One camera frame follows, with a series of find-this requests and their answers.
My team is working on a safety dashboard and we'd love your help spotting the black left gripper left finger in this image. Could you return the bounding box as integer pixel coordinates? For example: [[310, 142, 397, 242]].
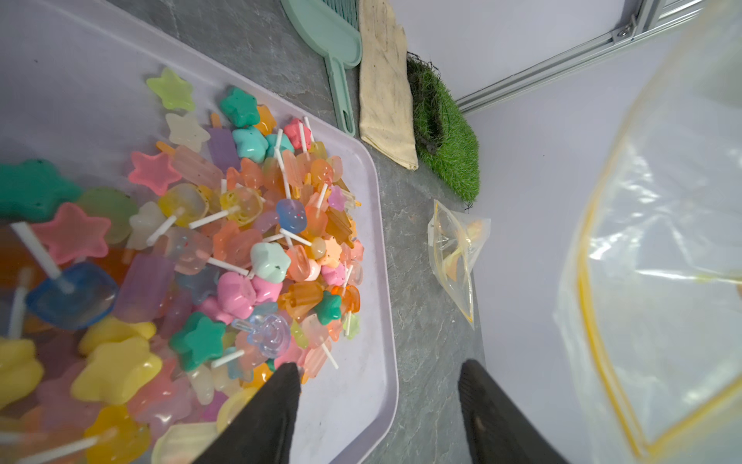
[[195, 363, 301, 463]]

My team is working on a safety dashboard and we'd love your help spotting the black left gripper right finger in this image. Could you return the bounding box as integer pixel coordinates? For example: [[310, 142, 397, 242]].
[[458, 359, 565, 463]]

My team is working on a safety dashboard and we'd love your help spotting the ziploc bag of candies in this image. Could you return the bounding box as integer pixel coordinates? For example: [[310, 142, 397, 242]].
[[555, 1, 741, 463], [427, 199, 491, 328]]

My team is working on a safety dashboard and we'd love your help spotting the pile of loose candies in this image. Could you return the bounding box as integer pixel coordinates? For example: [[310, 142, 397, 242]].
[[1, 68, 364, 463]]

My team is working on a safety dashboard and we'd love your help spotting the green artificial grass mat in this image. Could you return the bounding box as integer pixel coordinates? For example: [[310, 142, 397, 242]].
[[407, 52, 480, 205]]

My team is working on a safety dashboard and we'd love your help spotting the beige work glove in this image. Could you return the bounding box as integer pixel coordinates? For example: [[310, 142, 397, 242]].
[[359, 1, 419, 170]]

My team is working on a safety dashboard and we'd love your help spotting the lilac plastic tray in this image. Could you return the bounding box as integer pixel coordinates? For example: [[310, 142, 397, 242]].
[[1, 1, 398, 463]]

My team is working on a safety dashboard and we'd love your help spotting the green hand broom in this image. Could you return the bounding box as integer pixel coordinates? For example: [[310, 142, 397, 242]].
[[281, 0, 362, 136]]

